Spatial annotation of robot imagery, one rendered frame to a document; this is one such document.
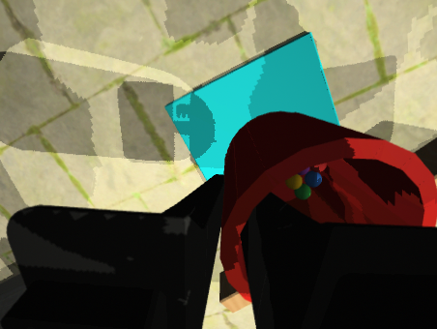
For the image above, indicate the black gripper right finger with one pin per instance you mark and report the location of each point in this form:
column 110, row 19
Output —
column 293, row 262

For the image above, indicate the yellow marble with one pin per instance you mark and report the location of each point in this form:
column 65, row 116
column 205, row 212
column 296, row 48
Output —
column 294, row 182

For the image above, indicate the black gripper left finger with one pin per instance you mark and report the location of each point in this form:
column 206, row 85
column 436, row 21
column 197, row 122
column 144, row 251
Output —
column 173, row 251

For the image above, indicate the wooden bar with dark middle section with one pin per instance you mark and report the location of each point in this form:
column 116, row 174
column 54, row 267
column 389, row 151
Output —
column 234, row 301

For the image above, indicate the dark purple marble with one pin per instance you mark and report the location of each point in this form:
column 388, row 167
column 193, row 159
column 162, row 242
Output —
column 304, row 171

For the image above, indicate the green marble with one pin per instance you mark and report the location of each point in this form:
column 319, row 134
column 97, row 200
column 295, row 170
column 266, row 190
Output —
column 303, row 192

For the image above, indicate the dark blue marble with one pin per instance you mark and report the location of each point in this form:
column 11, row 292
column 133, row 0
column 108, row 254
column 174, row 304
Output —
column 313, row 179

